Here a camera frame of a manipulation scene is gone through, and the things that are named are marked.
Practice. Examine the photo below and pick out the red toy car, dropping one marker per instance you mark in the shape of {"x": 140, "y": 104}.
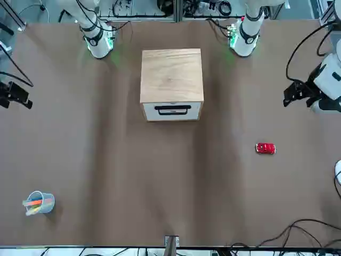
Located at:
{"x": 266, "y": 148}

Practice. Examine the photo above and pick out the clear plastic cup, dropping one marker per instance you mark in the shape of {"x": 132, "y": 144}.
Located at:
{"x": 46, "y": 205}

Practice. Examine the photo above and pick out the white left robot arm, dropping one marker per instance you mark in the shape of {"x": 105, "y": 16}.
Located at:
{"x": 246, "y": 40}

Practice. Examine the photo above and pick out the white-fronted wooden drawer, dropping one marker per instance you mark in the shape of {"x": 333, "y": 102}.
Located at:
{"x": 173, "y": 113}

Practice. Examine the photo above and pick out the wooden cabinet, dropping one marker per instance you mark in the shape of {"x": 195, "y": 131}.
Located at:
{"x": 171, "y": 77}

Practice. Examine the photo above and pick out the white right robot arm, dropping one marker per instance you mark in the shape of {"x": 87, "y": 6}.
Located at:
{"x": 97, "y": 40}

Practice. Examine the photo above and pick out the green highlighter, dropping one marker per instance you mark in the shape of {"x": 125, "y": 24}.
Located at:
{"x": 32, "y": 211}

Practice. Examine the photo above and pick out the aluminium frame post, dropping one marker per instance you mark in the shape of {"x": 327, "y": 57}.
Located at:
{"x": 171, "y": 244}

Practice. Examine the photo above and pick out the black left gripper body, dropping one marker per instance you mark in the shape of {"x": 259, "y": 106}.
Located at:
{"x": 306, "y": 92}

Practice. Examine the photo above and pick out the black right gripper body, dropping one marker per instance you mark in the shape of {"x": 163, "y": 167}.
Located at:
{"x": 4, "y": 94}

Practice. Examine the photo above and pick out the orange highlighter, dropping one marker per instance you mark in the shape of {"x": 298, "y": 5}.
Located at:
{"x": 34, "y": 202}

